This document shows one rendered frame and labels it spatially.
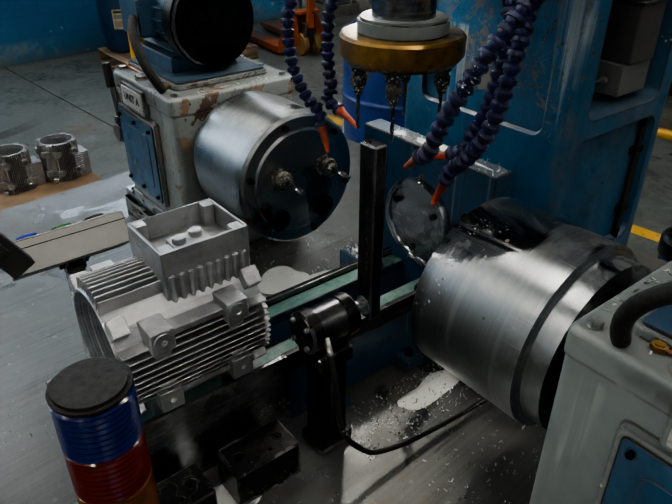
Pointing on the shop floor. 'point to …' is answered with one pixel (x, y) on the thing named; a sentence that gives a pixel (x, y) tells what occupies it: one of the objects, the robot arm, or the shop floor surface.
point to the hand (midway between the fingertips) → (1, 251)
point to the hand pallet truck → (305, 24)
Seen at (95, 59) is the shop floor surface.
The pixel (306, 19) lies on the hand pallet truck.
